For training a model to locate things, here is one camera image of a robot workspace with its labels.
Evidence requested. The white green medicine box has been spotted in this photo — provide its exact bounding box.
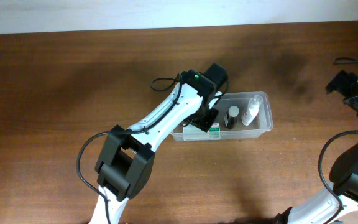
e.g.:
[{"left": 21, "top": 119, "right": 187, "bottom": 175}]
[{"left": 183, "top": 123, "right": 221, "bottom": 141}]

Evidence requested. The dark bottle white cap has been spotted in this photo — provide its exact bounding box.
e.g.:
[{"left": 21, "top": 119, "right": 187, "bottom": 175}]
[{"left": 224, "top": 106, "right": 239, "bottom": 129}]

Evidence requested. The white lotion bottle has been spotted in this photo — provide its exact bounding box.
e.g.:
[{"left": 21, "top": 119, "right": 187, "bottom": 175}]
[{"left": 241, "top": 95, "right": 263, "bottom": 126}]

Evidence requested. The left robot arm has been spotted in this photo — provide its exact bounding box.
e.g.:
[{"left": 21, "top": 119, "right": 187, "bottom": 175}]
[{"left": 90, "top": 63, "right": 228, "bottom": 223}]

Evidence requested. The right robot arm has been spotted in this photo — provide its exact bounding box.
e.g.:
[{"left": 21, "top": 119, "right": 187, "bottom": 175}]
[{"left": 272, "top": 57, "right": 358, "bottom": 224}]

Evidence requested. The clear plastic container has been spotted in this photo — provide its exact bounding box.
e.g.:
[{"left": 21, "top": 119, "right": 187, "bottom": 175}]
[{"left": 171, "top": 91, "right": 273, "bottom": 141}]

